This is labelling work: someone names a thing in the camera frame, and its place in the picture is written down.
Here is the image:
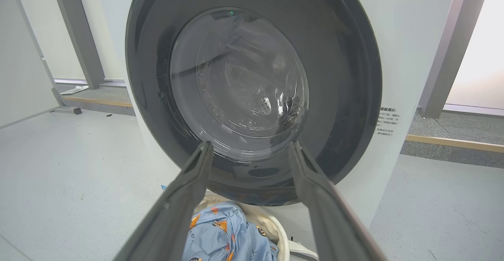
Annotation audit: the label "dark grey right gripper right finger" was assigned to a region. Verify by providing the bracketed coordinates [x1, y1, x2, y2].
[289, 141, 388, 261]

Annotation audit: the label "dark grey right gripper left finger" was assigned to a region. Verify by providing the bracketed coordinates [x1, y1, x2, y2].
[113, 141, 214, 261]

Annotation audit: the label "blue cartoon print clothes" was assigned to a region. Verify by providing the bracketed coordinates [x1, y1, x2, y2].
[182, 201, 279, 261]

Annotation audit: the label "dark round washing machine door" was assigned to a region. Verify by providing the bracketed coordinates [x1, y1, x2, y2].
[125, 0, 382, 206]

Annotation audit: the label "cream fabric laundry basket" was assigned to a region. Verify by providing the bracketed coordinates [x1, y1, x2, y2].
[195, 192, 319, 261]

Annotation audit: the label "white front-load washing machine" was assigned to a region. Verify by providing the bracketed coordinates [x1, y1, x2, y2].
[118, 0, 459, 261]

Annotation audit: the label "printed instruction text decal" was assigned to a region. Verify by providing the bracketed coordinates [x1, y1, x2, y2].
[374, 107, 401, 136]

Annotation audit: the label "wooden floor strip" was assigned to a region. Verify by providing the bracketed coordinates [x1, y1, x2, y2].
[406, 134, 504, 153]
[62, 96, 133, 108]

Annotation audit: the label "white paper sheet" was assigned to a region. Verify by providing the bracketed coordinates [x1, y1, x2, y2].
[60, 85, 89, 95]

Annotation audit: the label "grey structural pillar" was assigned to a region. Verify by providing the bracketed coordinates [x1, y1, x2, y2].
[49, 0, 106, 89]
[418, 0, 493, 119]

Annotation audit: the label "white partition panel with foot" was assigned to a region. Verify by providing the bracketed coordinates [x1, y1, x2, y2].
[0, 0, 82, 130]

